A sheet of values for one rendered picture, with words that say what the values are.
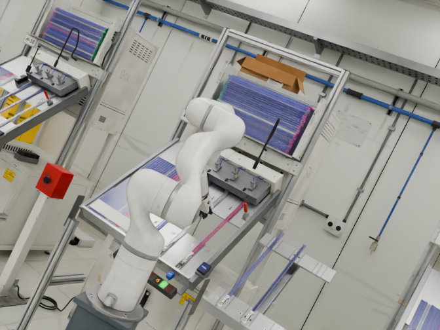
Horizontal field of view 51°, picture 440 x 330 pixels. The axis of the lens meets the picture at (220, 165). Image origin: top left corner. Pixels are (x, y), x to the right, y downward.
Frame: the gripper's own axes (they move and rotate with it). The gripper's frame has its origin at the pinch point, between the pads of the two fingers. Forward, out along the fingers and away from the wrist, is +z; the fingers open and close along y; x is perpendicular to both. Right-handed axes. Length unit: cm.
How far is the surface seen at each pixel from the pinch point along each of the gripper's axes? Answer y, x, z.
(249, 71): 41, -99, -4
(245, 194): -10.4, -20.4, -0.4
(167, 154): 43.5, -23.0, 5.0
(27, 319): 49, 82, 33
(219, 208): -3.7, -8.2, 2.3
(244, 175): -2.9, -30.6, 0.1
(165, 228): 8.0, 17.8, -2.3
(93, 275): 45, 45, 42
